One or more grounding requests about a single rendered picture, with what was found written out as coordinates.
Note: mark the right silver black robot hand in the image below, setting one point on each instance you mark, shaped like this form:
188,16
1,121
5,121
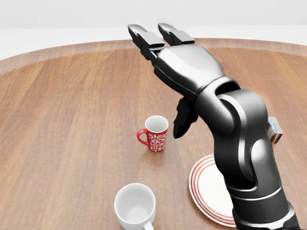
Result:
189,62

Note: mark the right silver black robot arm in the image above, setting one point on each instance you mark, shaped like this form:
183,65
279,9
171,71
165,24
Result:
247,134

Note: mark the red patterned mug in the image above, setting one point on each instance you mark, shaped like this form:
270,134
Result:
156,136

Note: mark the white plate with red rings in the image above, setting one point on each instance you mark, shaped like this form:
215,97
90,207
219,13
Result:
208,191

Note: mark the plain white mug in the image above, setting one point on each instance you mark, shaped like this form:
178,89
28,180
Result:
135,206

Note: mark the small printed food box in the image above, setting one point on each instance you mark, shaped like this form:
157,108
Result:
274,130

